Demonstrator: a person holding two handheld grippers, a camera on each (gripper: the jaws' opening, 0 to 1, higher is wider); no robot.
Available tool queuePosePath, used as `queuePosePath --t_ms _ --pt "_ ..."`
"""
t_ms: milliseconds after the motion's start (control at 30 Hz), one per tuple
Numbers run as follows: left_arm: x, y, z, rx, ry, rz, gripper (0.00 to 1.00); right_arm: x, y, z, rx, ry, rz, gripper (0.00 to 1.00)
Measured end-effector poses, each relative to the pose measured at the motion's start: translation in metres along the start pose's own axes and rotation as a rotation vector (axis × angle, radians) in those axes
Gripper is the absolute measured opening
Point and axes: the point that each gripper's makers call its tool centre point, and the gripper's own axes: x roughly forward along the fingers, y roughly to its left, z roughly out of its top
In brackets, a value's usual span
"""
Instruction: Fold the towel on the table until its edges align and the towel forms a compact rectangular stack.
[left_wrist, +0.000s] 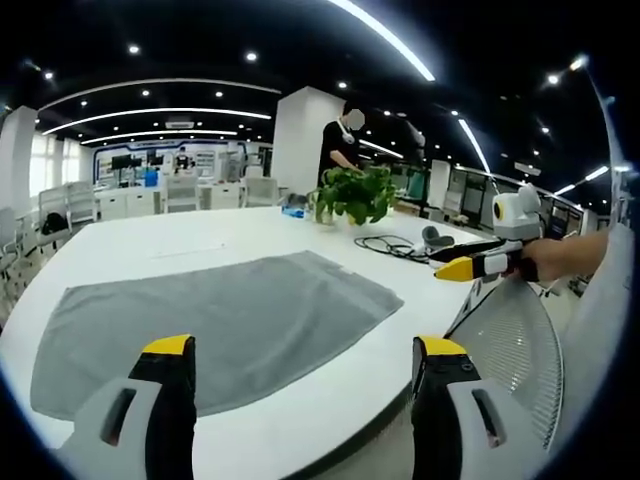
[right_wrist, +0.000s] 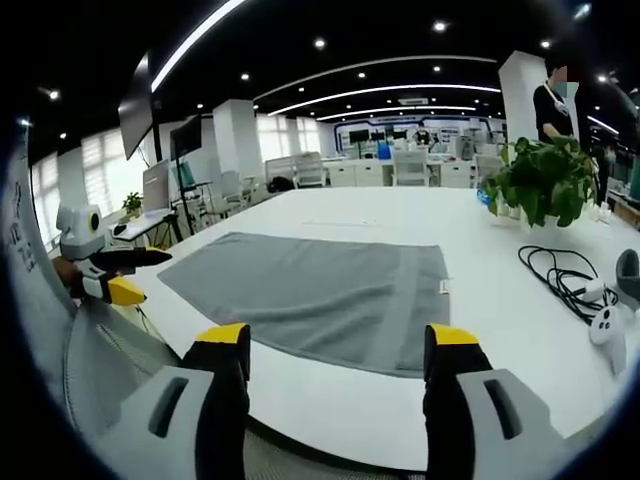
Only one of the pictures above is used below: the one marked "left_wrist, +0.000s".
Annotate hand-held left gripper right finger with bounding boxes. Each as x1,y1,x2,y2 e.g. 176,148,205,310
409,335,552,480

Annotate person's white clothing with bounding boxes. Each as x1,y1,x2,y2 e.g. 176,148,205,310
558,222,639,446

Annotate white mesh chair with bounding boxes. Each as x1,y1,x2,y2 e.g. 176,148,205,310
443,273,565,451

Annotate black cable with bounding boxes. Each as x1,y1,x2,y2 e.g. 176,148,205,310
353,233,432,263

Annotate white table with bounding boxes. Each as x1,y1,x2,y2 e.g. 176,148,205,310
0,205,501,480

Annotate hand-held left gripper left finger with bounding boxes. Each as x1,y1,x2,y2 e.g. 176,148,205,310
53,333,197,480

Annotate grey neck device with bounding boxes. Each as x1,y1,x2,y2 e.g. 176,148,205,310
421,225,457,251

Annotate person's right hand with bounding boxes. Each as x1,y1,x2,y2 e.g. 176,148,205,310
517,238,569,284

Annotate white office chair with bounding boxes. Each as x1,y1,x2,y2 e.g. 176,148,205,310
163,174,202,214
240,176,280,209
37,180,100,236
0,205,36,284

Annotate black bag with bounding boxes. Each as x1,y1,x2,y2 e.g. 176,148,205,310
40,211,75,237

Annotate grey towel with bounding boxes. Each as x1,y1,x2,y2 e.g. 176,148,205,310
29,249,405,419

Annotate green potted plant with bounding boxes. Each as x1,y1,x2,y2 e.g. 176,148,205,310
306,165,400,227

